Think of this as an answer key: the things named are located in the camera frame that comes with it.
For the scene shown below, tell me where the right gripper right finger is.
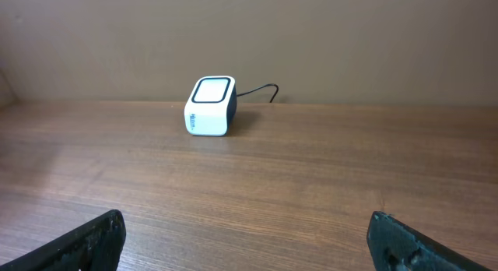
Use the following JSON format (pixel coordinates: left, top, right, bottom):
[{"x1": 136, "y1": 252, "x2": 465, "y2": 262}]
[{"x1": 366, "y1": 211, "x2": 489, "y2": 271}]

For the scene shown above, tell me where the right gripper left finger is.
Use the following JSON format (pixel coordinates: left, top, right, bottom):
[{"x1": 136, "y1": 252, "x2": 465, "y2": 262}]
[{"x1": 1, "y1": 209, "x2": 126, "y2": 271}]

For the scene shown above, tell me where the white barcode scanner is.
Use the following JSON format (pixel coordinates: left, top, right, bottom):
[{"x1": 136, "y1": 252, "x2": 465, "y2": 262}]
[{"x1": 184, "y1": 76, "x2": 237, "y2": 136}]

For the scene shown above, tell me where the black scanner cable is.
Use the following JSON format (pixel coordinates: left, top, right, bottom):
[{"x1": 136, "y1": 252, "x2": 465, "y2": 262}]
[{"x1": 236, "y1": 83, "x2": 280, "y2": 104}]

